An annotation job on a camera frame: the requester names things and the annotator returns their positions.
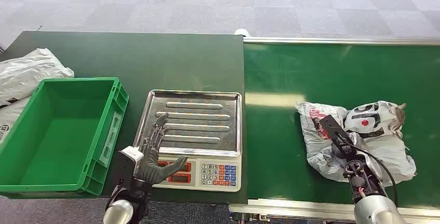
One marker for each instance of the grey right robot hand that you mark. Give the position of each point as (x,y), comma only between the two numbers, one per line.
(368,157)

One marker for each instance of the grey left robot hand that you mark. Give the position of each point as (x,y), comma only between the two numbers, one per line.
(151,167)

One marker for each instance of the grey plastic mailer package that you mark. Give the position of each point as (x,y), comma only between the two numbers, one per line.
(392,150)

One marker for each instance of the green conveyor belt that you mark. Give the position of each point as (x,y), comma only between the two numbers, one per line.
(343,74)

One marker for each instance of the white round conveyor cap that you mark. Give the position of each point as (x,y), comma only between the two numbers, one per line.
(242,32)

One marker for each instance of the white electronic scale body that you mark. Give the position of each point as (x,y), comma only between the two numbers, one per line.
(213,174)

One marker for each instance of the steel scale tray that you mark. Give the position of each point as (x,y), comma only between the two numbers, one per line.
(196,119)

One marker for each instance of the green plastic crate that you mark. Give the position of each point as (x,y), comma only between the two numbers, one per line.
(58,136)

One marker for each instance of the white bag with black print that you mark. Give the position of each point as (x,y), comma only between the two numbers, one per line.
(8,116)

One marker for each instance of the white crumpled plastic bag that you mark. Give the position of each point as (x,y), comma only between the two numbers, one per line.
(27,71)

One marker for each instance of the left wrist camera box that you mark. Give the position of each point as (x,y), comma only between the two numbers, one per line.
(125,167)

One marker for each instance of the aluminium conveyor frame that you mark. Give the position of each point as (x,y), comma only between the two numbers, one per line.
(292,208)

